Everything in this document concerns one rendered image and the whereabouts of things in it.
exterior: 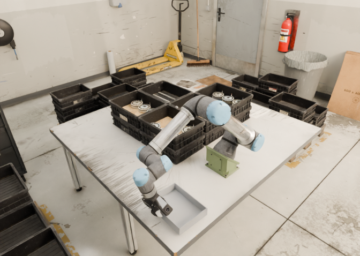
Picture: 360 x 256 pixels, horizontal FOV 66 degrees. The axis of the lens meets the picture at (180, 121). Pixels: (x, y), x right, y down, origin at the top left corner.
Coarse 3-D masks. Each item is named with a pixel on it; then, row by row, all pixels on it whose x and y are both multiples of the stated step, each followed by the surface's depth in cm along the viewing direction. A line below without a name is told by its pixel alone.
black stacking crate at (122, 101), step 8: (128, 96) 238; (136, 96) 244; (144, 96) 237; (120, 104) 235; (128, 104) 241; (152, 104) 233; (160, 104) 224; (112, 112) 230; (120, 112) 220; (128, 120) 215; (136, 120) 206; (136, 128) 208
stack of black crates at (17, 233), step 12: (12, 216) 186; (24, 216) 192; (36, 216) 195; (0, 228) 183; (12, 228) 187; (24, 228) 186; (36, 228) 186; (0, 240) 179; (12, 240) 178; (0, 252) 171
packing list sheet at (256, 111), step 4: (252, 104) 263; (252, 108) 256; (256, 108) 256; (260, 108) 256; (264, 108) 256; (252, 112) 250; (256, 112) 249; (260, 112) 249; (264, 112) 249; (252, 116) 244; (256, 116) 244
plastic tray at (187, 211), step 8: (176, 184) 165; (160, 192) 160; (168, 192) 165; (176, 192) 166; (184, 192) 161; (168, 200) 160; (176, 200) 160; (184, 200) 160; (192, 200) 157; (176, 208) 155; (184, 208) 155; (192, 208) 155; (200, 208) 154; (168, 216) 150; (176, 216) 150; (184, 216) 150; (192, 216) 150; (200, 216) 147; (168, 224) 146; (176, 224) 145; (184, 224) 140; (192, 224) 145
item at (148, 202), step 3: (156, 192) 135; (144, 198) 141; (147, 198) 133; (150, 198) 133; (153, 198) 134; (144, 201) 140; (147, 201) 139; (150, 201) 139; (147, 204) 139; (150, 204) 137; (153, 204) 137; (150, 207) 141; (153, 207) 137; (156, 207) 139
